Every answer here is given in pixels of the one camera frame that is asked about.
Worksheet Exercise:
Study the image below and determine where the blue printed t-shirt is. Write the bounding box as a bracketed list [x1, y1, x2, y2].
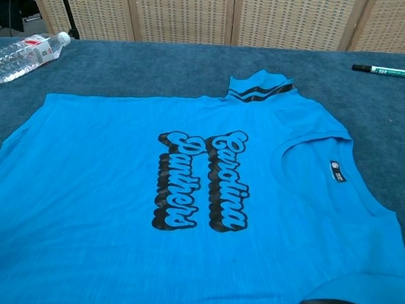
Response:
[0, 51, 405, 304]

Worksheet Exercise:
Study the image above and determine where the blue carpet table cover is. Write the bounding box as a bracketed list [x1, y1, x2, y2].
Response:
[0, 24, 405, 304]

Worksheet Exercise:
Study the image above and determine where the wooden rattan folding screen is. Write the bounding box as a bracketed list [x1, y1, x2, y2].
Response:
[19, 0, 405, 62]

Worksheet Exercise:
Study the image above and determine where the black tripod stand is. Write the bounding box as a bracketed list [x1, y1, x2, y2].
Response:
[50, 0, 84, 40]

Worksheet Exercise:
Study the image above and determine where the white marker pen black cap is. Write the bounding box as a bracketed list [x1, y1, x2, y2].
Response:
[351, 63, 405, 79]

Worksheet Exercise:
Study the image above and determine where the clear plastic water bottle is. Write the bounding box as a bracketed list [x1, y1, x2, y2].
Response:
[0, 27, 72, 91]

